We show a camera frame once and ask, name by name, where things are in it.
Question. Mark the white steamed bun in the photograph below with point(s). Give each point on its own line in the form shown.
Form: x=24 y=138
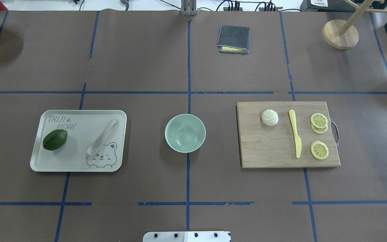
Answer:
x=269 y=117

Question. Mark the grey folded cloth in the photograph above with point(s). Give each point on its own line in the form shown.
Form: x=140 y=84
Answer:
x=233 y=39

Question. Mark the wooden mug tree stand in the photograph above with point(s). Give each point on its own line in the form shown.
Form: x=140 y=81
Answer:
x=342 y=34

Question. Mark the wooden cutting board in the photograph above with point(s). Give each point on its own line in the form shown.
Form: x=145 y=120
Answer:
x=273 y=146

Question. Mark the lemon slice under stack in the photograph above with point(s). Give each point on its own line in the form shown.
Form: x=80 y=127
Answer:
x=319 y=130

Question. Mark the lower lemon slice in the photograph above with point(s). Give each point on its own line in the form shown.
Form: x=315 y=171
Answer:
x=319 y=150

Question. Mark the yellow plastic knife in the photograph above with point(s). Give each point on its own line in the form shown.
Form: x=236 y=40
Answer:
x=297 y=139

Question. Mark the mint green bowl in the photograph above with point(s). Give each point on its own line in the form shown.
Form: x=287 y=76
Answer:
x=185 y=133

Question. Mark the white bear serving tray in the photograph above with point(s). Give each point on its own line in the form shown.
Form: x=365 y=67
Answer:
x=83 y=128

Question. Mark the white ceramic spoon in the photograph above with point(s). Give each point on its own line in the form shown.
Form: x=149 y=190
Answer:
x=96 y=145

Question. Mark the upper lemon slice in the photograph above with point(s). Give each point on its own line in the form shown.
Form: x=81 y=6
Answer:
x=319 y=121

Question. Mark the green avocado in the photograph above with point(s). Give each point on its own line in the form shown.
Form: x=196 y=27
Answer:
x=55 y=139

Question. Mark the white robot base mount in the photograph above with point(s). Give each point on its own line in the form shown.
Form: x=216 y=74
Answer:
x=187 y=236

